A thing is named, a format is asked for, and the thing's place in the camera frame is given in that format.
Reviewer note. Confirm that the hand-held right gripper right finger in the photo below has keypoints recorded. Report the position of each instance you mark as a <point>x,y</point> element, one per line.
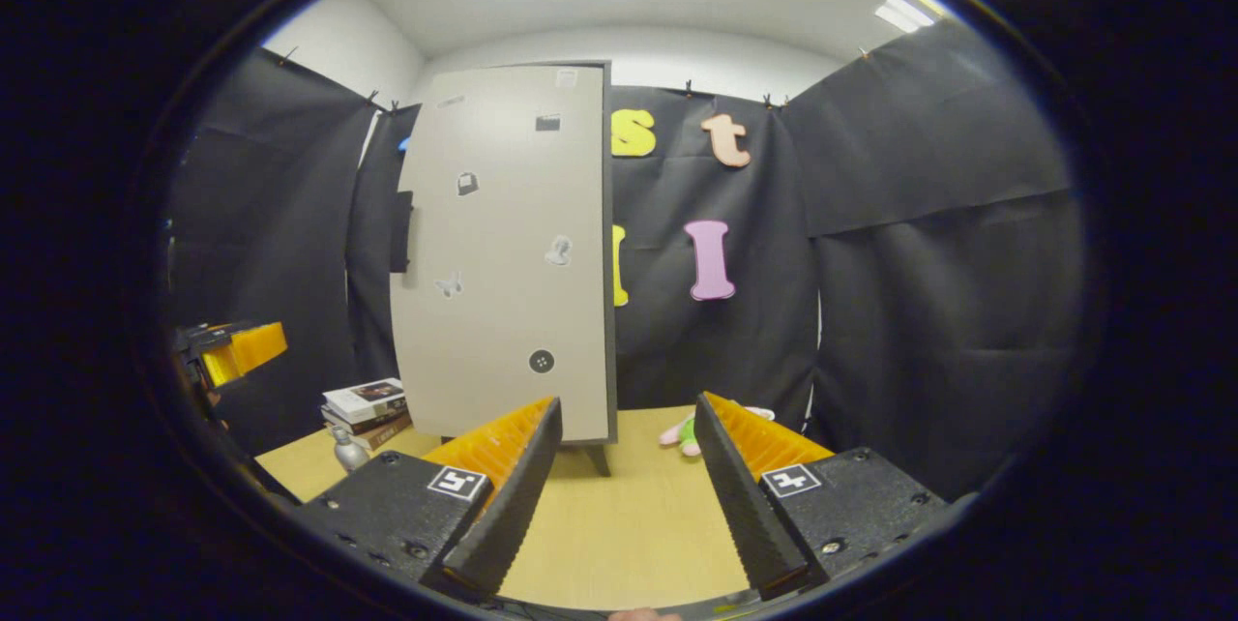
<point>750,515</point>

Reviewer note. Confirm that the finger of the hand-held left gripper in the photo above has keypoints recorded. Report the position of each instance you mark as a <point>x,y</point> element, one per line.
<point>247,352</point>
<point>208,339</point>

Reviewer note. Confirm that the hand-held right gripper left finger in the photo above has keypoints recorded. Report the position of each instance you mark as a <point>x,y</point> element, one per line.
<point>513,515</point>

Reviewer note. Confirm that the silver bottle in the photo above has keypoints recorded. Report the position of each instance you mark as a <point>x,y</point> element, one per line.
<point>350,455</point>

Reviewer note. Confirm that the beige cabinet door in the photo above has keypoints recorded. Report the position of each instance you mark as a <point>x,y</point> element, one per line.
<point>503,311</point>

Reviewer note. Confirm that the dark grey cabinet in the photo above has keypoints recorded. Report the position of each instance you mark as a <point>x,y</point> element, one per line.
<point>611,311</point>

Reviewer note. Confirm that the green and pink plush toy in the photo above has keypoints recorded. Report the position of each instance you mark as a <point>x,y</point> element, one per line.
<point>689,434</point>

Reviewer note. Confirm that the white cover book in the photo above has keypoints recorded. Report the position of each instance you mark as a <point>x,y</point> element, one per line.
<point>366,397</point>

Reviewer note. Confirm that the black cover book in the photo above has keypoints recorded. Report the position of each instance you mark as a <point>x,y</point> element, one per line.
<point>372,422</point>

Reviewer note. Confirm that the brown cover book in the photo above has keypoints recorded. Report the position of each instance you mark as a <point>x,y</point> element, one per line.
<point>387,435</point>

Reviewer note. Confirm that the black backdrop cloth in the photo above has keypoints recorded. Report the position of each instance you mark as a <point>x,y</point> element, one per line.
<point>919,311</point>

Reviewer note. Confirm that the small ceiling light panel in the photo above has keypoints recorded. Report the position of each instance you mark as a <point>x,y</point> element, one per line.
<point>906,14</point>

